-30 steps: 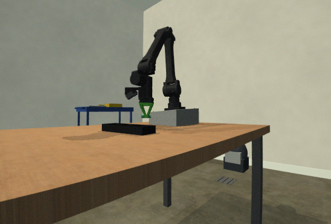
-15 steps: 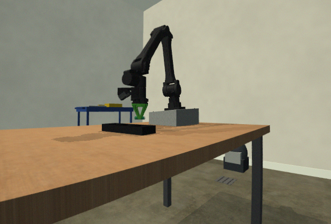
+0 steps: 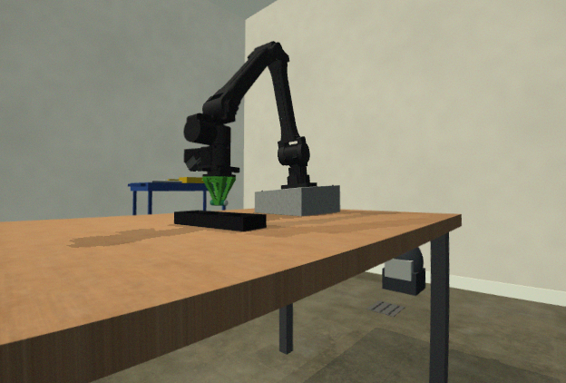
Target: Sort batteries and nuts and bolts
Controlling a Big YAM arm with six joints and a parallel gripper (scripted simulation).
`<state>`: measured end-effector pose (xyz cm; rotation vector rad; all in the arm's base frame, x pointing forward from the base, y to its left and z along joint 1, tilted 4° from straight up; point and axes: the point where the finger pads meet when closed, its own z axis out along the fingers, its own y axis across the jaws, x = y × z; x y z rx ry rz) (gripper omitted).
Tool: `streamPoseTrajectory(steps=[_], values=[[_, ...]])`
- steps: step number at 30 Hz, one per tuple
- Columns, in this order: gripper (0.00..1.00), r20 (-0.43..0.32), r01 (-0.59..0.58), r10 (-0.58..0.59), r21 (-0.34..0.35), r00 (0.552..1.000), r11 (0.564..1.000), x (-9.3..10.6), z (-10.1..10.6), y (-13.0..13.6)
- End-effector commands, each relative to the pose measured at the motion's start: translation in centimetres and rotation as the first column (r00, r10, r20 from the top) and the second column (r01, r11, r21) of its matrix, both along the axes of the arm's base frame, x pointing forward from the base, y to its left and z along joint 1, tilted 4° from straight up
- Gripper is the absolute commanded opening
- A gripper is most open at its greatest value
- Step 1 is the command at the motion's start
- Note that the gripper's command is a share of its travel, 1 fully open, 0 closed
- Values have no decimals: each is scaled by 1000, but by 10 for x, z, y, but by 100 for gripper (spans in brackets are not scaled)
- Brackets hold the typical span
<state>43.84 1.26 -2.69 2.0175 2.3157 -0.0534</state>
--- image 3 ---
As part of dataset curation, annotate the black three-compartment bin rack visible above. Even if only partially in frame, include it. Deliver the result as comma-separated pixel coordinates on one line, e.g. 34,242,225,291
174,211,267,231

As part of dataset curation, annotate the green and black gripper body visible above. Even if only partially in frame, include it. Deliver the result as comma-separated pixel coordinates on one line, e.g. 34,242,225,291
198,145,239,177

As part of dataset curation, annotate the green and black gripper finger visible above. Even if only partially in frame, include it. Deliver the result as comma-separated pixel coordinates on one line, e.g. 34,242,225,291
213,177,236,200
202,176,228,205

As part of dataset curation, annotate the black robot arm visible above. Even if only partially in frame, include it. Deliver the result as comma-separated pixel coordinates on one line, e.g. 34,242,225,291
184,41,317,189

